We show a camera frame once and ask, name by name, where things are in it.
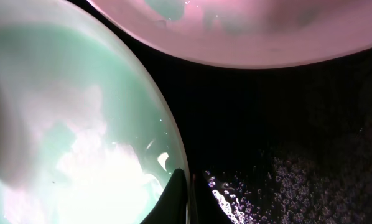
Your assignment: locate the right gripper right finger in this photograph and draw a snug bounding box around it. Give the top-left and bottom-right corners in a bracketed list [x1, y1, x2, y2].
[190, 172, 231, 224]

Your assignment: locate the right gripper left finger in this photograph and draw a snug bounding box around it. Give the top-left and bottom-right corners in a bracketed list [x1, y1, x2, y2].
[141, 169, 188, 224]

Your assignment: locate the mint plate front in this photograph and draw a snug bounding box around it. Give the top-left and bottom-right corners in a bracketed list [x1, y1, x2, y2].
[0, 0, 190, 224]

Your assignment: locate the black round tray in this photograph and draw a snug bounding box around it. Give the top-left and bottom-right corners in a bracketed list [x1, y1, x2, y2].
[77, 1, 372, 223]

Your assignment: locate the white plate with green stain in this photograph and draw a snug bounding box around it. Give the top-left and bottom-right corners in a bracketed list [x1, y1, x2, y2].
[91, 0, 372, 68]

